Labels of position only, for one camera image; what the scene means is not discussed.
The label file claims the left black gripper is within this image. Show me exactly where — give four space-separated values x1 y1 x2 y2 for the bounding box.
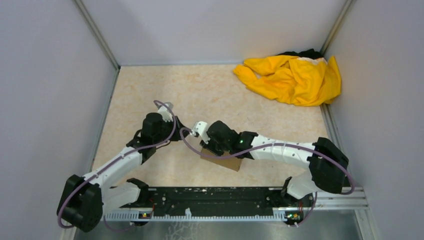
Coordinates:
153 115 192 145

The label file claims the brown cardboard box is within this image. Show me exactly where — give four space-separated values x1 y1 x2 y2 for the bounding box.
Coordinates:
200 155 243 172

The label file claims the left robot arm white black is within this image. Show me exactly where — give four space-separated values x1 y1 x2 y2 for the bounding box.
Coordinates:
56 100 184 233

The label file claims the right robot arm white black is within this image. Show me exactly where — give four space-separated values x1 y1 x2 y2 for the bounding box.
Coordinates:
190 121 351 206

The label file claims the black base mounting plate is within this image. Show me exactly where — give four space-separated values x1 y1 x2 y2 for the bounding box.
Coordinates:
122 187 314 217

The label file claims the yellow cloth garment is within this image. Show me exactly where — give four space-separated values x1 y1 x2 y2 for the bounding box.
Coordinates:
233 55 342 107

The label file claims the black cloth behind yellow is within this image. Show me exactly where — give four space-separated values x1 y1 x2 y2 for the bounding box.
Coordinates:
277 48 324 60

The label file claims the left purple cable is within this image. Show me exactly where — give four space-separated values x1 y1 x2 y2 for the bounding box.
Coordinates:
56 99 177 232

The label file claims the purple cable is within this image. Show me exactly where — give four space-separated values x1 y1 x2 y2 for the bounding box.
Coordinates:
56 99 177 232
179 127 356 228

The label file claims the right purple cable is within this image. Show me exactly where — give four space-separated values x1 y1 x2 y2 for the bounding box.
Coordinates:
179 127 356 228

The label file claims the aluminium frame rail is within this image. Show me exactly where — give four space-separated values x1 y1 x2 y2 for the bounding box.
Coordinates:
67 186 370 223

